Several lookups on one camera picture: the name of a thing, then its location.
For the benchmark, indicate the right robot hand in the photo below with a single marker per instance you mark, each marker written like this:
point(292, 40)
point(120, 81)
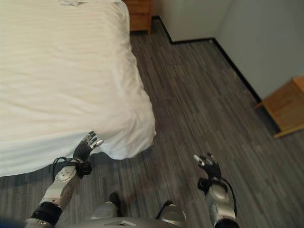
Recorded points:
point(210, 166)

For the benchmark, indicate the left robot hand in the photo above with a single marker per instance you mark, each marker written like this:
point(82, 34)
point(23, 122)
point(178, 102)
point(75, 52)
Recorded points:
point(82, 149)

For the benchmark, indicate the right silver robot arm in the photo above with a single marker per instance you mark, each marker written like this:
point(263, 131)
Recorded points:
point(219, 202)

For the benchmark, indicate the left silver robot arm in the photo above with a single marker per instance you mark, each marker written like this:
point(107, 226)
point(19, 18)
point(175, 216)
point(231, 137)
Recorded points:
point(55, 190)

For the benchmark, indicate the white bed duvet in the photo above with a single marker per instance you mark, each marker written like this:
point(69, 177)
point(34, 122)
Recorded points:
point(64, 80)

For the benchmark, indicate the silver robot body and legs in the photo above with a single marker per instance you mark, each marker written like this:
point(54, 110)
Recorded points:
point(133, 213)

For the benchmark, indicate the wooden bench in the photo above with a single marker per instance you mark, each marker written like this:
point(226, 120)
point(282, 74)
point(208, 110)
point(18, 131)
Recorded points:
point(282, 109)

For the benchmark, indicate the wooden nightstand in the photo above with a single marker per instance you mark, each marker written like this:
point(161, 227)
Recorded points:
point(139, 14)

